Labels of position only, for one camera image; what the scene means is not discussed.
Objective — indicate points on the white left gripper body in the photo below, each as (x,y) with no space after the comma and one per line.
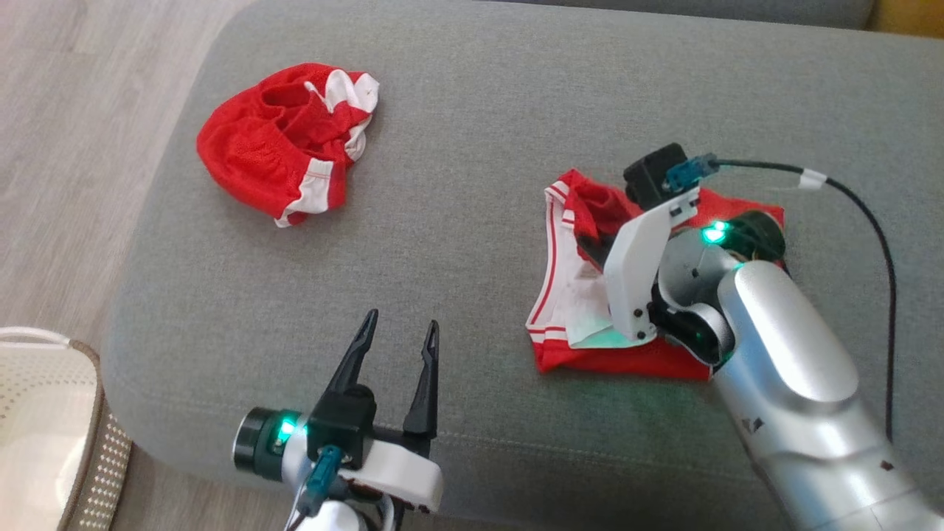
(402,472)

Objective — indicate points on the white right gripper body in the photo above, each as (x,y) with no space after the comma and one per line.
(634,273)

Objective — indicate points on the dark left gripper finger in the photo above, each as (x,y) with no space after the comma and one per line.
(355,354)
(426,391)

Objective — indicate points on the red garment with thin stripes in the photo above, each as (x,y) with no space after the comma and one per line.
(619,363)

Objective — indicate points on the red white mesh shorts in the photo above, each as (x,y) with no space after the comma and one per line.
(251,147)

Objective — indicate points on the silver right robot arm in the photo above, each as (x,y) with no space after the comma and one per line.
(796,354)

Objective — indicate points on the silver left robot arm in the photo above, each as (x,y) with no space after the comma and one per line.
(262,442)

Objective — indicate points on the grey and yellow sofa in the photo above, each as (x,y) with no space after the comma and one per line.
(457,184)

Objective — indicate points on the white perforated laundry basket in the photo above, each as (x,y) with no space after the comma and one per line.
(44,413)

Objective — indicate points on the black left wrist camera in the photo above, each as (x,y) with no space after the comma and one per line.
(343,424)

